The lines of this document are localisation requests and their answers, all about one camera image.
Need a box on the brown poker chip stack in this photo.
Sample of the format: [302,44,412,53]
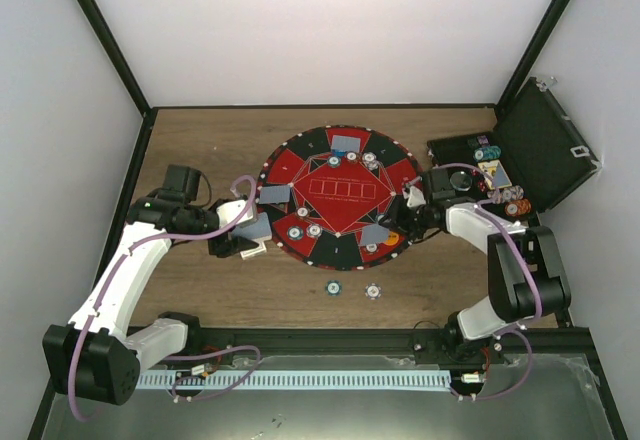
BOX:
[296,207,309,219]

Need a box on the card deck in case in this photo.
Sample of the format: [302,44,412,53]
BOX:
[478,160,513,190]

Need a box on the white card box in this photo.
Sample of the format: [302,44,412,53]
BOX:
[240,242,267,260]

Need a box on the white chip stack mat top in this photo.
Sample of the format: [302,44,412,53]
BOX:
[361,152,379,171]

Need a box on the purple white chip stack in case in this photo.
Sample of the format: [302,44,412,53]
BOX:
[488,185,524,204]

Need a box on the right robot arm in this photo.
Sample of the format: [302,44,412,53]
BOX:
[379,166,571,363]

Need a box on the black poker case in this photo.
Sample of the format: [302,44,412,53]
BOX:
[427,77,601,220]

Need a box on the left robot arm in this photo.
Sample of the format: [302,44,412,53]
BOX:
[42,165,257,421]

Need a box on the orange chip stack in case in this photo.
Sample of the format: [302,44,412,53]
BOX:
[504,199,532,217]

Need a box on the blue backed card deck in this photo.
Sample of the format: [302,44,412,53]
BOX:
[231,212,272,243]

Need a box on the teal chip stack in case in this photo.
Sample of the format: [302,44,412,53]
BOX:
[474,146,502,162]

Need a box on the blue white poker chip stack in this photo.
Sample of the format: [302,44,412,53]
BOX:
[365,283,382,300]

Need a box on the round red black poker mat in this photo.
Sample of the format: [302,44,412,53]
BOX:
[257,125,422,271]

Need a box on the blue backed card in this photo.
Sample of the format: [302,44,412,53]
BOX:
[331,135,361,152]
[259,184,291,204]
[359,224,389,246]

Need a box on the teal chip on table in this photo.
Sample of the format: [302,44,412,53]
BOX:
[326,281,342,296]

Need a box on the blue backed card top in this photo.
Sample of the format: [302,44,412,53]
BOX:
[331,135,361,152]

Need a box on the round dealer button in case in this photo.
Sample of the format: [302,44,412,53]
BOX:
[449,171,474,192]

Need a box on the light blue slotted cable duct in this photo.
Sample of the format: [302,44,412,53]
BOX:
[137,370,451,393]

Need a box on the orange big blind button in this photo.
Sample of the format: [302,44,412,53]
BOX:
[384,232,400,246]

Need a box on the teal poker chip stack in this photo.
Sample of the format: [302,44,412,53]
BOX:
[287,226,305,241]

